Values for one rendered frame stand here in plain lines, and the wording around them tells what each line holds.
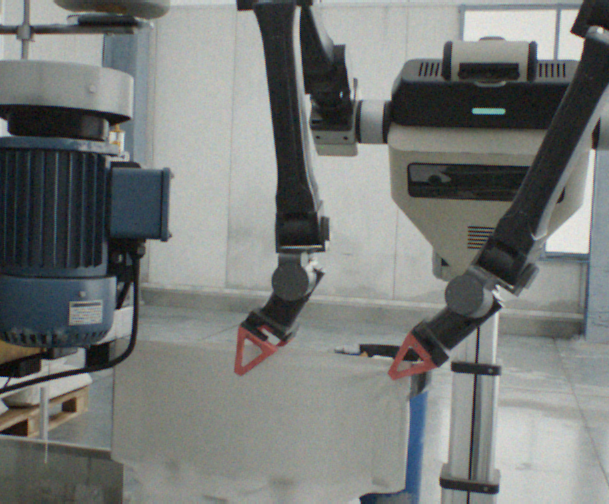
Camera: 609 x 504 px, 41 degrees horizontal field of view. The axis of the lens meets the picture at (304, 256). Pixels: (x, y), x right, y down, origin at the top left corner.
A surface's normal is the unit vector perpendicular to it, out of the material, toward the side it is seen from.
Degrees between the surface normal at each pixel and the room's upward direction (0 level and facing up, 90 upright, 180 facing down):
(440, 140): 40
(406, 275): 90
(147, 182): 90
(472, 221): 130
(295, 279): 92
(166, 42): 90
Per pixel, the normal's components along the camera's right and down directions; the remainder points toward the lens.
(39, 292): 0.09, 0.09
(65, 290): 0.47, 0.11
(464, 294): -0.41, -0.15
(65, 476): -0.24, 0.04
